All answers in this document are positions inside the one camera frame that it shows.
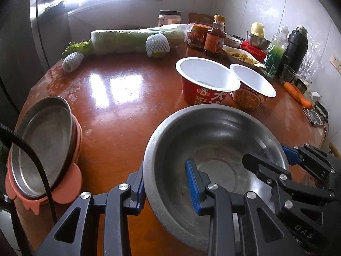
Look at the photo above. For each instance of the fruit in white foam net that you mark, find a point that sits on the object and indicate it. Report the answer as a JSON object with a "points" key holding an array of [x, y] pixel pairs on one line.
{"points": [[72, 61], [157, 45]]}

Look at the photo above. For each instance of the white dish with food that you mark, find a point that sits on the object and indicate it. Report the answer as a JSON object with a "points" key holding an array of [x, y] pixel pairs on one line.
{"points": [[239, 56]]}

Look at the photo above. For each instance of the green liquid plastic bottle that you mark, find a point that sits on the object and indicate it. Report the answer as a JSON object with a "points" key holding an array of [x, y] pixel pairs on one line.
{"points": [[274, 58]]}

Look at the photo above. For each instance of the red tissue box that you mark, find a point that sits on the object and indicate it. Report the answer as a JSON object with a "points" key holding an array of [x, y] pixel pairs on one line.
{"points": [[253, 52]]}

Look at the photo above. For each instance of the orange carrot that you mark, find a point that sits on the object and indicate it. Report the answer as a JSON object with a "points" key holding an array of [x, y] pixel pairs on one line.
{"points": [[293, 90]]}

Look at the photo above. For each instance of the green leaf lettuce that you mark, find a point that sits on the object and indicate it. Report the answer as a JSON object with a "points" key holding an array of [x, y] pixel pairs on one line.
{"points": [[77, 48]]}

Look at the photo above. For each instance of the red noodle bowl food picture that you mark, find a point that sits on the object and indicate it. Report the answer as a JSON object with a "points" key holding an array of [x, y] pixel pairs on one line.
{"points": [[253, 82]]}

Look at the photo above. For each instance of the white ceramic bowl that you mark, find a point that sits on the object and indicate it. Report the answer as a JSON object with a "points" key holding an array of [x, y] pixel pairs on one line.
{"points": [[233, 41]]}

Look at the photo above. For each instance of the white wall socket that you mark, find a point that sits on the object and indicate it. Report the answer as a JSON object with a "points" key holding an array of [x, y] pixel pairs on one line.
{"points": [[336, 64]]}

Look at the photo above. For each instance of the grey refrigerator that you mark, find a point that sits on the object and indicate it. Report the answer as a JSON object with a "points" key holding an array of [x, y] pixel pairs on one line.
{"points": [[45, 32]]}

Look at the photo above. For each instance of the red noodle bowl large lettering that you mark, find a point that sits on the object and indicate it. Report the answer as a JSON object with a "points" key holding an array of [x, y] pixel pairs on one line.
{"points": [[205, 72]]}

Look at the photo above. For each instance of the wrapped napa cabbage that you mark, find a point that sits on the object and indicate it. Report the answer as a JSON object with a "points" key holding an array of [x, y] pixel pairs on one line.
{"points": [[120, 40]]}

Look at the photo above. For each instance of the red sauce jar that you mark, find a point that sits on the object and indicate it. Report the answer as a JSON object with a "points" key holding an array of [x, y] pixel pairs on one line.
{"points": [[197, 36]]}

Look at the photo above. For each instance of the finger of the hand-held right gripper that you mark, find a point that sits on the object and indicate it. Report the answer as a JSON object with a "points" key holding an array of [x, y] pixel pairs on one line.
{"points": [[266, 169], [291, 154]]}

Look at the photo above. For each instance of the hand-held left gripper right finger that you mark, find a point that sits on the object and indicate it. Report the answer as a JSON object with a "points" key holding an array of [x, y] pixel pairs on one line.
{"points": [[192, 186]]}

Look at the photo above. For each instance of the clear crinkled plastic bag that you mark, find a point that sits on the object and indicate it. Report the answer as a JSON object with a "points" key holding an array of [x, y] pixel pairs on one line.
{"points": [[309, 64]]}

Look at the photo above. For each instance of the large steel bowl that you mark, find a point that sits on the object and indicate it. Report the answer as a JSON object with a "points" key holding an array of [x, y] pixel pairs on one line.
{"points": [[213, 138]]}

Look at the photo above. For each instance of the round steel plate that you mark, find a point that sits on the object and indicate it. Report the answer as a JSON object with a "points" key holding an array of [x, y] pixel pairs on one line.
{"points": [[42, 144]]}

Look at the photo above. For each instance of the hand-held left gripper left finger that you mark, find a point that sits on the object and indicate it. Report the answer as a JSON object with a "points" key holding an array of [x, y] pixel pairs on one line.
{"points": [[140, 194]]}

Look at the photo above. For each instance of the small steel bowl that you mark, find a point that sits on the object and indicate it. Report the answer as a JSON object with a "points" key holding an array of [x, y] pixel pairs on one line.
{"points": [[258, 42]]}

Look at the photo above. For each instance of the sauce bottle orange cap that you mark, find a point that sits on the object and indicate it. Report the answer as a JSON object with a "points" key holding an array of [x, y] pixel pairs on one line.
{"points": [[213, 42]]}

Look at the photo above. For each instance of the white charger plug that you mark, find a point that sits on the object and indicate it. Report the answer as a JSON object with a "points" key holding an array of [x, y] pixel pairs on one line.
{"points": [[315, 96]]}

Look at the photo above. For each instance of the yellow plastic container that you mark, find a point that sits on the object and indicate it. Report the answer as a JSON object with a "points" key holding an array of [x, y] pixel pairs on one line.
{"points": [[257, 29]]}

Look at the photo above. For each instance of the black thermos flask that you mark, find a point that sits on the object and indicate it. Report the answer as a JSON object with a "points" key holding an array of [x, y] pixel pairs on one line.
{"points": [[293, 53]]}

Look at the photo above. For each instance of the clear plastic cup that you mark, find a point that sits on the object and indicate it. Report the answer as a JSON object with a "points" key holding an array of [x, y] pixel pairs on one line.
{"points": [[287, 74]]}

